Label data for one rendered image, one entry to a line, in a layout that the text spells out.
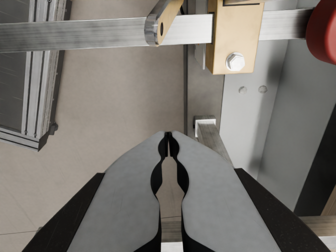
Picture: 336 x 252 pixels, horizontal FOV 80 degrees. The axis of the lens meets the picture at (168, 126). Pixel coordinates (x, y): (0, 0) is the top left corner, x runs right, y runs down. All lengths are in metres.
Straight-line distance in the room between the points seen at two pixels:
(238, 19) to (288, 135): 0.36
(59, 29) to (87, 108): 1.05
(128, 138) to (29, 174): 0.80
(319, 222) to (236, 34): 0.27
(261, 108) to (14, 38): 0.53
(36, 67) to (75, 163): 0.75
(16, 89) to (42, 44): 0.89
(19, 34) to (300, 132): 0.51
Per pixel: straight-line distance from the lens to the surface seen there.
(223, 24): 0.25
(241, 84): 0.55
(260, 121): 0.61
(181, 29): 0.25
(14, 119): 1.26
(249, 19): 0.26
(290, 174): 0.57
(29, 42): 0.30
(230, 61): 0.25
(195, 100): 0.45
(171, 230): 0.30
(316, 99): 0.48
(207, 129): 0.42
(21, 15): 1.06
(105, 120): 1.31
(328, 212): 0.47
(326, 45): 0.26
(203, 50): 0.32
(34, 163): 1.70
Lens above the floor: 1.11
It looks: 61 degrees down
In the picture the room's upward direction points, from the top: 178 degrees clockwise
